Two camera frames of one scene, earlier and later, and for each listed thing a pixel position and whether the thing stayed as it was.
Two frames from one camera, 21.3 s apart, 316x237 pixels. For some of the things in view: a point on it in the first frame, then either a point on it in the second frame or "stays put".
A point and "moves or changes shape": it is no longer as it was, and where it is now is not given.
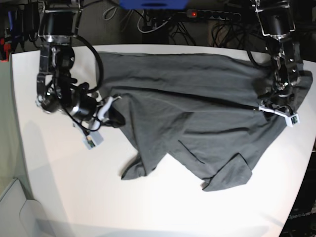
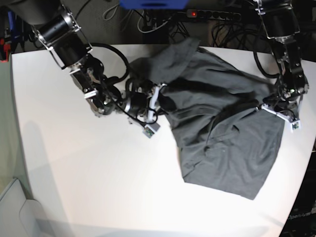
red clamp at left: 7,47 stays put
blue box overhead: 153,4 stays put
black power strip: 220,15 stays put
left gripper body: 106,115 -> 143,105
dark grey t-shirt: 207,109 moves or changes shape
